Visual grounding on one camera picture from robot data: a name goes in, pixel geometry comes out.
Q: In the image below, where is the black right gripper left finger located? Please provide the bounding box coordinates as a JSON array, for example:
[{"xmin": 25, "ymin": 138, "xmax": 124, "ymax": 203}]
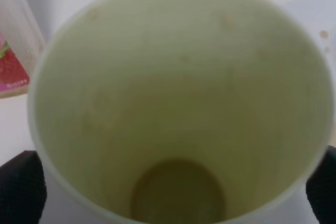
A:
[{"xmin": 1, "ymin": 151, "xmax": 47, "ymax": 224}]

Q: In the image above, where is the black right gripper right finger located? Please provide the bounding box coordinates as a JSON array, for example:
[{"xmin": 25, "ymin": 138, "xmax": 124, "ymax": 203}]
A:
[{"xmin": 306, "ymin": 145, "xmax": 336, "ymax": 224}]

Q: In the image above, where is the clear bottle with pink label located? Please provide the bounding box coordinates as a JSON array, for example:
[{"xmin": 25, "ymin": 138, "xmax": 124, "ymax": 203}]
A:
[{"xmin": 1, "ymin": 0, "xmax": 45, "ymax": 99}]

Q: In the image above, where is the pale green plastic cup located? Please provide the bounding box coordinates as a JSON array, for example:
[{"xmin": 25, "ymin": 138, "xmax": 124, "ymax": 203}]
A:
[{"xmin": 27, "ymin": 0, "xmax": 335, "ymax": 223}]

